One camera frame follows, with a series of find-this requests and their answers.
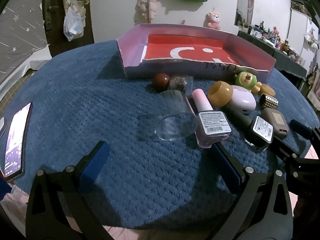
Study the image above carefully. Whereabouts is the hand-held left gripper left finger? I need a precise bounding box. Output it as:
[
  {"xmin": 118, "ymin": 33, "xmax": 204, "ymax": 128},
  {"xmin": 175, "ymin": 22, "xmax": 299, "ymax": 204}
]
[{"xmin": 25, "ymin": 141, "xmax": 110, "ymax": 240}]

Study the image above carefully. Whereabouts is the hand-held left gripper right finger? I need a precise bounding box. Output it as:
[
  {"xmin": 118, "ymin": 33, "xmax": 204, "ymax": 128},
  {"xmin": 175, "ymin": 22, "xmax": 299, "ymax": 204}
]
[{"xmin": 214, "ymin": 142, "xmax": 294, "ymax": 240}]

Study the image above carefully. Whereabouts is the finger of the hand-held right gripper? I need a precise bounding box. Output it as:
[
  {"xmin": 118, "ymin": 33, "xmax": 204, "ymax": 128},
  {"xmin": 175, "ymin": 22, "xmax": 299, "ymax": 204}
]
[
  {"xmin": 270, "ymin": 136, "xmax": 304, "ymax": 161},
  {"xmin": 290, "ymin": 119, "xmax": 320, "ymax": 143}
]

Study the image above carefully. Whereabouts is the grey-brown earbud case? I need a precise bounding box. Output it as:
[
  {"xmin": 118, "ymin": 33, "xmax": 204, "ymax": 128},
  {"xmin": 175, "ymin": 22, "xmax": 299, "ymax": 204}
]
[{"xmin": 260, "ymin": 107, "xmax": 290, "ymax": 140}]

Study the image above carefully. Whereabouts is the black nail polish bottle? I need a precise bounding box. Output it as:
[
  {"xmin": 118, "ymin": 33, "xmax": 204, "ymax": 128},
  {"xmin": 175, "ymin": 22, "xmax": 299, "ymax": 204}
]
[{"xmin": 222, "ymin": 105, "xmax": 274, "ymax": 153}]

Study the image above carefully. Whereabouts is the gold studded cylinder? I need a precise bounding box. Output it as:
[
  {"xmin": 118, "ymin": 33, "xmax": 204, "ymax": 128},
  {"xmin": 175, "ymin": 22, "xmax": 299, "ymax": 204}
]
[{"xmin": 259, "ymin": 94, "xmax": 278, "ymax": 110}]

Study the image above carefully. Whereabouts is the amber round block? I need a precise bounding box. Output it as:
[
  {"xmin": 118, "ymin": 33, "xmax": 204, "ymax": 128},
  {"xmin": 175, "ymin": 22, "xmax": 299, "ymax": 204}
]
[
  {"xmin": 207, "ymin": 81, "xmax": 234, "ymax": 107},
  {"xmin": 260, "ymin": 84, "xmax": 275, "ymax": 97}
]

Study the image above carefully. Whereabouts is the pink nail polish bottle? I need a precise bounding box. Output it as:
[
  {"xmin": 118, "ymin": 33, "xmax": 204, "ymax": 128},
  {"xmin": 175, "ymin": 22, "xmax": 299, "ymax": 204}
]
[{"xmin": 191, "ymin": 89, "xmax": 232, "ymax": 148}]

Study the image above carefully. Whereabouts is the lilac earbud case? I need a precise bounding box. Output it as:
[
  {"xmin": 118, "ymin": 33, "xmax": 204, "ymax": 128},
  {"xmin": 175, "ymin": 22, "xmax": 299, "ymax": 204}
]
[{"xmin": 229, "ymin": 85, "xmax": 257, "ymax": 112}]

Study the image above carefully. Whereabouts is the clear glass cup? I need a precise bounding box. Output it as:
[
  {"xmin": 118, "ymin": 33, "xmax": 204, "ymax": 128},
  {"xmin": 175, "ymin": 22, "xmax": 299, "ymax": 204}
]
[{"xmin": 139, "ymin": 90, "xmax": 198, "ymax": 142}]

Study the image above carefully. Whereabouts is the green bear toy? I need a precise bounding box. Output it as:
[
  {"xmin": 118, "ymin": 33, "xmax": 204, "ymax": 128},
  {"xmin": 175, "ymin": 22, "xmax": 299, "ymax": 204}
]
[{"xmin": 235, "ymin": 71, "xmax": 263, "ymax": 95}]

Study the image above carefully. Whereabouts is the brown-capped glitter bottle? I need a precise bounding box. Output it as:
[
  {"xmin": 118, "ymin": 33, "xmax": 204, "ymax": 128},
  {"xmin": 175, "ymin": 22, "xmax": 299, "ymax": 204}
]
[{"xmin": 153, "ymin": 73, "xmax": 194, "ymax": 97}]

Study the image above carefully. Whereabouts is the lilac cardboard box tray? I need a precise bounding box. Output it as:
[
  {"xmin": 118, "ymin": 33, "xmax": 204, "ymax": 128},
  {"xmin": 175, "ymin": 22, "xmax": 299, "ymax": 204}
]
[{"xmin": 116, "ymin": 24, "xmax": 277, "ymax": 84}]

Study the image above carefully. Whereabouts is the table with dark cloth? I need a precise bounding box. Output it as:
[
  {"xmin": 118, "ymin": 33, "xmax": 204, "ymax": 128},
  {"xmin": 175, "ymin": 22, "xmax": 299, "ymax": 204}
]
[{"xmin": 237, "ymin": 30, "xmax": 307, "ymax": 80}]

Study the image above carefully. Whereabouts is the smartphone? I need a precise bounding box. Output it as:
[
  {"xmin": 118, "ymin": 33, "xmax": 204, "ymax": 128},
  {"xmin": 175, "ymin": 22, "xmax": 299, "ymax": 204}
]
[{"xmin": 0, "ymin": 102, "xmax": 33, "ymax": 180}]

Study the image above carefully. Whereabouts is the white cabinet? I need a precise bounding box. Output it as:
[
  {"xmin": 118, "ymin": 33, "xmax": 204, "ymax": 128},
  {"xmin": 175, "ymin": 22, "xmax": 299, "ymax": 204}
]
[{"xmin": 290, "ymin": 0, "xmax": 320, "ymax": 63}]

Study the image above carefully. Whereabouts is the row of cosmetic bottles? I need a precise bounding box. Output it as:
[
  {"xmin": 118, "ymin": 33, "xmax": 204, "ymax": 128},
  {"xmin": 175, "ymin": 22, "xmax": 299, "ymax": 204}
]
[{"xmin": 236, "ymin": 21, "xmax": 300, "ymax": 60}]

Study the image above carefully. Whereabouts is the dark brown door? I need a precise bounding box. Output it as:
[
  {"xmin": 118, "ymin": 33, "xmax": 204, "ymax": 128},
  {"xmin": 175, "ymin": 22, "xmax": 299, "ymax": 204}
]
[{"xmin": 41, "ymin": 0, "xmax": 95, "ymax": 58}]

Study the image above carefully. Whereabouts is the red Miniso bag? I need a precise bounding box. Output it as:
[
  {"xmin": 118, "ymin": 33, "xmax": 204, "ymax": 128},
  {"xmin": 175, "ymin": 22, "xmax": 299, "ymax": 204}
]
[{"xmin": 142, "ymin": 34, "xmax": 240, "ymax": 64}]

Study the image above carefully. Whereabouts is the clear plastic bag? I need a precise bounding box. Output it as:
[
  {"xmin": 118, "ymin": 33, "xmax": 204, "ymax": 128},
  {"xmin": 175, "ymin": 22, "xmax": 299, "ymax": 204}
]
[{"xmin": 63, "ymin": 6, "xmax": 83, "ymax": 42}]

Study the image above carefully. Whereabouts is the pink hamster plush toy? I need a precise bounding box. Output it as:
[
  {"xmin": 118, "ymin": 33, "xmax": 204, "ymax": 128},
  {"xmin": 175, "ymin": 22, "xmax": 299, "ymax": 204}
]
[{"xmin": 206, "ymin": 12, "xmax": 222, "ymax": 30}]

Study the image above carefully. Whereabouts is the grey starred curtain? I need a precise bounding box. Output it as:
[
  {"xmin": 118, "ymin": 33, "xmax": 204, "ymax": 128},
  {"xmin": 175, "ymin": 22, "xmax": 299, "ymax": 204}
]
[{"xmin": 0, "ymin": 0, "xmax": 53, "ymax": 85}]

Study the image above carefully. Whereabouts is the pink pig plush toy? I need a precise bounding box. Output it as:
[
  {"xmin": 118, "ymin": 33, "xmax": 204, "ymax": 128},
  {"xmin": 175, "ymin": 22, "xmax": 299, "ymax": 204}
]
[{"xmin": 137, "ymin": 0, "xmax": 160, "ymax": 20}]

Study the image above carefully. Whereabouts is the door handle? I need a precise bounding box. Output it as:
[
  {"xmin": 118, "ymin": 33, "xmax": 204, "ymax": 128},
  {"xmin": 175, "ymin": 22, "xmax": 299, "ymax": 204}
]
[{"xmin": 44, "ymin": 0, "xmax": 59, "ymax": 30}]

